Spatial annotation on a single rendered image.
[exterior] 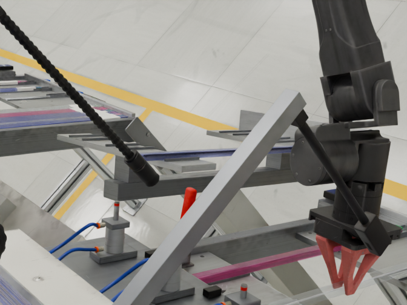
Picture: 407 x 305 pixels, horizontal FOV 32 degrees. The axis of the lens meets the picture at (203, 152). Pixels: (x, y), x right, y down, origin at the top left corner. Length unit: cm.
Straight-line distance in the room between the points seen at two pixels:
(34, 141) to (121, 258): 92
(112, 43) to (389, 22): 161
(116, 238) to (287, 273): 74
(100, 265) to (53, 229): 114
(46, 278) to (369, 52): 45
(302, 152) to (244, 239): 28
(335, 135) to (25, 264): 37
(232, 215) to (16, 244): 61
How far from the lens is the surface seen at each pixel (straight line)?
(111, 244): 81
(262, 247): 110
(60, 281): 71
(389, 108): 86
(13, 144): 168
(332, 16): 86
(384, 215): 126
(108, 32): 397
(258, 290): 92
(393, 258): 110
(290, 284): 151
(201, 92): 306
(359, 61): 85
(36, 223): 201
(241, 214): 134
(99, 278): 77
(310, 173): 82
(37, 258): 77
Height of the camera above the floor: 169
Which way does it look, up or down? 38 degrees down
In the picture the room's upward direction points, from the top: 39 degrees counter-clockwise
